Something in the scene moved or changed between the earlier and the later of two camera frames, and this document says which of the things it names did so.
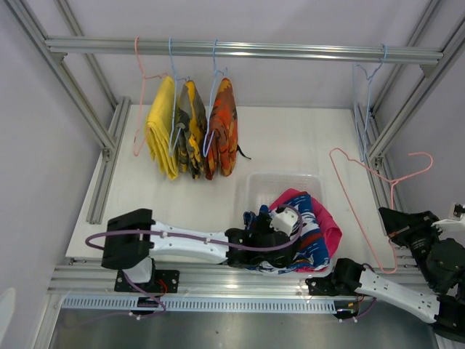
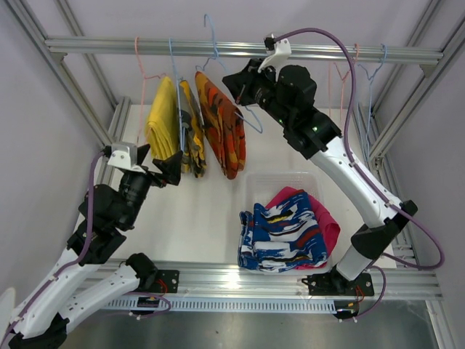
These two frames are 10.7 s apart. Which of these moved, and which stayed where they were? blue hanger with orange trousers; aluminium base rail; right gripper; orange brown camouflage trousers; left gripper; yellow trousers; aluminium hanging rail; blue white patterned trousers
Moved: left gripper; orange brown camouflage trousers; right gripper; blue hanger with orange trousers
Stayed: blue white patterned trousers; aluminium base rail; yellow trousers; aluminium hanging rail
